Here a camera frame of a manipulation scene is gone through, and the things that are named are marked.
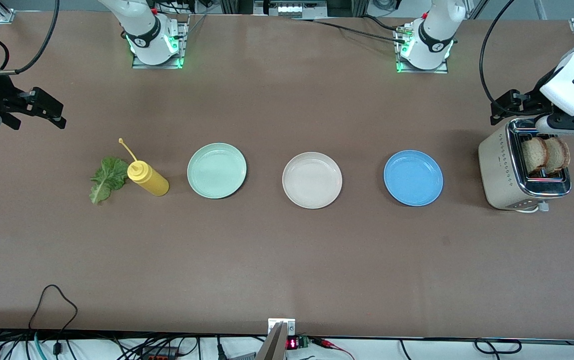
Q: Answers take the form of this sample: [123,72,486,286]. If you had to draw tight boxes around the black coiled cable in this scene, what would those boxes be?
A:
[474,338,522,355]

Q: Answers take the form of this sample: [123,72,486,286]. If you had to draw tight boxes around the aluminium camera post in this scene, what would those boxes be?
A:
[256,321,288,360]

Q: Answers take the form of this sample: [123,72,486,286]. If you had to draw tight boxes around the lit control box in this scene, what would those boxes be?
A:
[254,0,327,18]

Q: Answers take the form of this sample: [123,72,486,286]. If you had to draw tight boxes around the silver post foot bracket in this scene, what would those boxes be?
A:
[268,318,296,337]

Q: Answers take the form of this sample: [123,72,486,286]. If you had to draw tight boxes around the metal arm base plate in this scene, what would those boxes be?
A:
[394,27,450,74]
[132,15,190,69]

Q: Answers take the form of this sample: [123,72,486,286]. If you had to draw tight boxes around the yellow squeeze bottle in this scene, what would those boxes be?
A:
[118,138,170,197]

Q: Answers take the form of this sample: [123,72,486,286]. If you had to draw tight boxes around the mint green plate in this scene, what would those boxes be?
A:
[187,143,247,200]

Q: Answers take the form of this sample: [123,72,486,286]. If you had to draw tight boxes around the thin black looped cable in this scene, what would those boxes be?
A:
[28,284,79,351]

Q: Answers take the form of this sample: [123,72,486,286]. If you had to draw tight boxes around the beige plate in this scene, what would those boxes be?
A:
[282,152,343,210]

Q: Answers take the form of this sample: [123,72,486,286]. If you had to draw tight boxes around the toasted bread slice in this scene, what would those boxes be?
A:
[545,137,571,174]
[522,137,548,176]

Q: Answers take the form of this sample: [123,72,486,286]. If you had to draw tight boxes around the green lettuce leaf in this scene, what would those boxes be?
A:
[89,156,131,206]

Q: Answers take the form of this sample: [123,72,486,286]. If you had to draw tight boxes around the black arm base cable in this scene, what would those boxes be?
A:
[292,17,410,45]

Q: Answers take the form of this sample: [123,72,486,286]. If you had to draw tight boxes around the blue plate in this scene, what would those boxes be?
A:
[383,150,444,207]

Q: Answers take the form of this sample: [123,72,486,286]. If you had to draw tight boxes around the red clip wires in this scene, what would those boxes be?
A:
[312,337,355,360]

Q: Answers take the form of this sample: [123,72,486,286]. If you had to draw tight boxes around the cream steel toaster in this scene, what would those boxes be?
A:
[478,119,572,214]

